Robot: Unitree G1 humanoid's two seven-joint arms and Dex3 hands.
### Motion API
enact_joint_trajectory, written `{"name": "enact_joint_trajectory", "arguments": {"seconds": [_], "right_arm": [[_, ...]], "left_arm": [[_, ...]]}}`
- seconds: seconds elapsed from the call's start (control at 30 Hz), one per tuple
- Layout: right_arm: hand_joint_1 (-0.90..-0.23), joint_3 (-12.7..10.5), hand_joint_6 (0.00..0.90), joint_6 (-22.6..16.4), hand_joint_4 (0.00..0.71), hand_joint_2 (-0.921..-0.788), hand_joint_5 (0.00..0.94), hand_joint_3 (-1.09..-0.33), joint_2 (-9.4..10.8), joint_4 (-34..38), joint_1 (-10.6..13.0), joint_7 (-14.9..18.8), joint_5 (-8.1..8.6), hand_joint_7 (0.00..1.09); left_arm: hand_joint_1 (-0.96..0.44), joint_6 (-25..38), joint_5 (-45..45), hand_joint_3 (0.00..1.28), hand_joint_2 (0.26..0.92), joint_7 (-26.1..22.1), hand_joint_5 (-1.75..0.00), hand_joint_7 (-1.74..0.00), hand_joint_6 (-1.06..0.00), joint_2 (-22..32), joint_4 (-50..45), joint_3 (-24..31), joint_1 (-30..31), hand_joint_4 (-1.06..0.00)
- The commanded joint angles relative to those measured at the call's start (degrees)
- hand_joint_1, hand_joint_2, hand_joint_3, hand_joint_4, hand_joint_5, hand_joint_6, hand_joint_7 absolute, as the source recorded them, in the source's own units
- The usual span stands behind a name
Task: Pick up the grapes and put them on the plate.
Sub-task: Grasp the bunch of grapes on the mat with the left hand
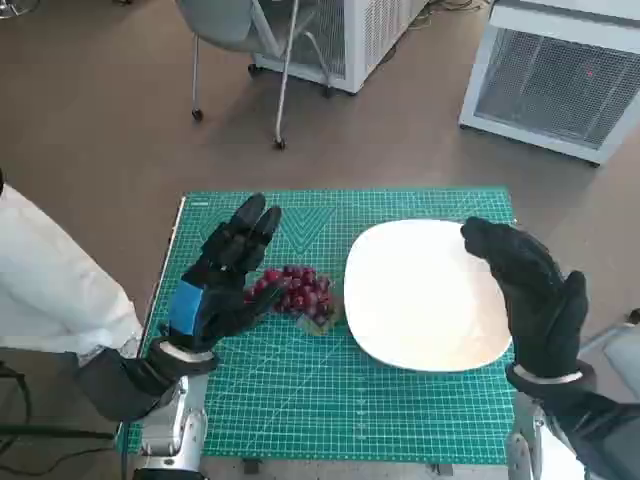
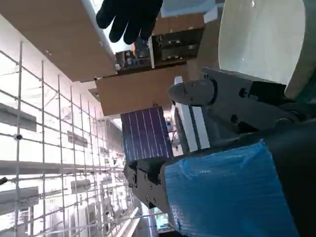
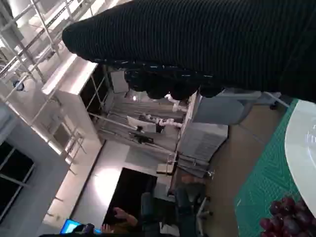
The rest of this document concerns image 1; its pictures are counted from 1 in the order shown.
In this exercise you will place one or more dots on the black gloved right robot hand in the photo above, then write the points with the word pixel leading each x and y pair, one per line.
pixel 542 300

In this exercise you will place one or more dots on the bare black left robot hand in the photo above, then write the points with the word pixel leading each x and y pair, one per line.
pixel 227 295

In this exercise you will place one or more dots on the red toy grapes bunch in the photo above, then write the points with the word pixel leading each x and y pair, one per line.
pixel 300 292

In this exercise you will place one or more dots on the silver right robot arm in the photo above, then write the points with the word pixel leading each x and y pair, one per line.
pixel 525 440

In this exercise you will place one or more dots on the white plate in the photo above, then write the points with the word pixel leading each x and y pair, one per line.
pixel 420 295

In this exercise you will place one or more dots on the green cutting mat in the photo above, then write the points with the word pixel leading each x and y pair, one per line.
pixel 320 390

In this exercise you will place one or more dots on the person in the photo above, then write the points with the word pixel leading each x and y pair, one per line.
pixel 55 270

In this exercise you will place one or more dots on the white cabinet with mesh panel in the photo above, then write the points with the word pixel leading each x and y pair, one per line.
pixel 550 85

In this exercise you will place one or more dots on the grey chair with white legs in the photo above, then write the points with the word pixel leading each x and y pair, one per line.
pixel 225 25

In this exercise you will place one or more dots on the white mesh cabinet on castors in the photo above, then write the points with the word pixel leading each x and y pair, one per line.
pixel 370 35

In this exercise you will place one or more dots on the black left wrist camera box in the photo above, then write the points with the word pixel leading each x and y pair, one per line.
pixel 117 385

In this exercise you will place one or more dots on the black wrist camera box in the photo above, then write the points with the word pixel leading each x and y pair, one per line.
pixel 117 385
pixel 600 430

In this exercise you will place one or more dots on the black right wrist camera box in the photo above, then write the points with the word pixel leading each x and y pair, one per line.
pixel 600 430

